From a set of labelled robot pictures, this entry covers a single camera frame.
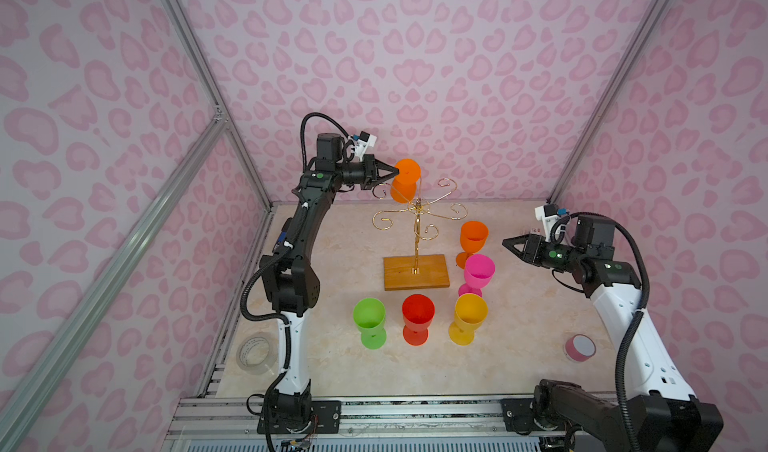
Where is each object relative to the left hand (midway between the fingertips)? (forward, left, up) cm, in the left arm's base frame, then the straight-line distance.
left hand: (399, 167), depth 79 cm
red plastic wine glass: (-30, -4, -24) cm, 38 cm away
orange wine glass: (+1, -2, -7) cm, 7 cm away
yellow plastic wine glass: (-28, -19, -29) cm, 45 cm away
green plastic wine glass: (-29, +9, -28) cm, 41 cm away
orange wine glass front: (-6, -23, -23) cm, 33 cm away
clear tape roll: (-35, +41, -36) cm, 65 cm away
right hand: (-19, -27, -8) cm, 34 cm away
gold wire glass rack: (-10, -5, -5) cm, 12 cm away
